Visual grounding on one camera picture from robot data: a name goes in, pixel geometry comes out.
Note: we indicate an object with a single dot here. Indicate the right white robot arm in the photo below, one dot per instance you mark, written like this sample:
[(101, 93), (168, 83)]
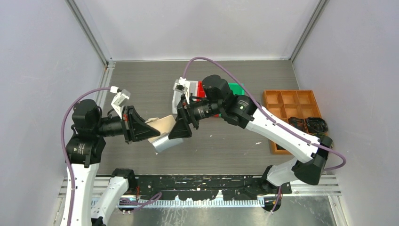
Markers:
[(310, 154)]

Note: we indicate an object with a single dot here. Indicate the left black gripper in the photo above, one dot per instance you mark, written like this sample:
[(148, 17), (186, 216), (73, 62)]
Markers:
[(134, 125)]

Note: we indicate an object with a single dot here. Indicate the orange compartment tray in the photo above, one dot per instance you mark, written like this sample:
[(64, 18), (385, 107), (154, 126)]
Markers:
[(298, 108)]

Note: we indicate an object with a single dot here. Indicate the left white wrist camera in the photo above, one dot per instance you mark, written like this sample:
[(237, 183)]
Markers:
[(120, 98)]

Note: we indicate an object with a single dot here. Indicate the white plastic bin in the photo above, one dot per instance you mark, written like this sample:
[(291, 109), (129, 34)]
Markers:
[(192, 91)]

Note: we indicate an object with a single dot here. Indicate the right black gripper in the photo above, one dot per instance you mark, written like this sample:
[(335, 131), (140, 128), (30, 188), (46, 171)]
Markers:
[(181, 128)]

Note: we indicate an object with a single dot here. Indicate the red plastic bin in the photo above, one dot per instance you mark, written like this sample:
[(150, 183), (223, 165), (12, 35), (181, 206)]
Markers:
[(202, 95)]

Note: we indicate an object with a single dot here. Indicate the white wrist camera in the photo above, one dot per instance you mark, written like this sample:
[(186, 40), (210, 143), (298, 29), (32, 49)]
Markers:
[(120, 98), (180, 87)]

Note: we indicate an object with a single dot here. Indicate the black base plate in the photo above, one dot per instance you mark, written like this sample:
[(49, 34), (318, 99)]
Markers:
[(199, 187)]

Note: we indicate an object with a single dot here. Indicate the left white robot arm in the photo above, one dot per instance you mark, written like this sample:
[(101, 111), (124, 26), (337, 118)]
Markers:
[(84, 153)]

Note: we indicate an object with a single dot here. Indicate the green plastic bin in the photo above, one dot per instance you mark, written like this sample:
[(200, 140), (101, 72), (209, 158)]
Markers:
[(236, 88)]

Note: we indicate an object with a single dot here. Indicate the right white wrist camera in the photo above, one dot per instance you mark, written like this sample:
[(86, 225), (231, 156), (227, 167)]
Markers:
[(180, 87)]

